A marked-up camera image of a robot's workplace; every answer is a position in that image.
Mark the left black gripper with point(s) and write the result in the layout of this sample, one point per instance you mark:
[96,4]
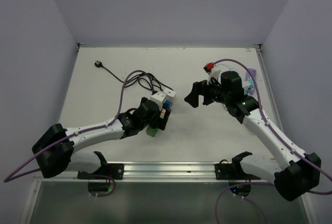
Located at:
[160,122]

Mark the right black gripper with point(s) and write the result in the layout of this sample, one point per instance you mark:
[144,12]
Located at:
[199,88]

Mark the pink cube adapter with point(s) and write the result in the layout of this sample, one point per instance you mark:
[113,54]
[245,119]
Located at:
[162,113]

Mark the green power strip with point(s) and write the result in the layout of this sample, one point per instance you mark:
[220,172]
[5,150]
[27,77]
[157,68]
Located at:
[152,131]

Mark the blue cube adapter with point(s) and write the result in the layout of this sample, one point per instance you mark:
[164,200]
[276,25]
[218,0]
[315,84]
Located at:
[167,104]

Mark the white charger plug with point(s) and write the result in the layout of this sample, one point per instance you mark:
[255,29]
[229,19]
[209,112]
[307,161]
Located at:
[170,95]

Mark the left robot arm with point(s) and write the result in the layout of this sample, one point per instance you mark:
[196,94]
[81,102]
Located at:
[61,149]

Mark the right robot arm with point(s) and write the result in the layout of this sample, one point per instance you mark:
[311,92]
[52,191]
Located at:
[295,171]

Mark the purple power strip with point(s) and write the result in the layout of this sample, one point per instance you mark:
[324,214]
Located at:
[252,73]

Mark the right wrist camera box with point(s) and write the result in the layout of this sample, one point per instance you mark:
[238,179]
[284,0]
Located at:
[213,72]

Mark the aluminium front rail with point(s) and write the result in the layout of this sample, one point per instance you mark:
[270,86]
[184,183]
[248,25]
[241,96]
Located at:
[172,171]

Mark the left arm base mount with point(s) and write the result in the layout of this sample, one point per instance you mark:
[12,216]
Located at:
[113,170]

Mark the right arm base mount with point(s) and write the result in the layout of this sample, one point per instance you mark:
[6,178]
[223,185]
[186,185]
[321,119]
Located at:
[225,170]

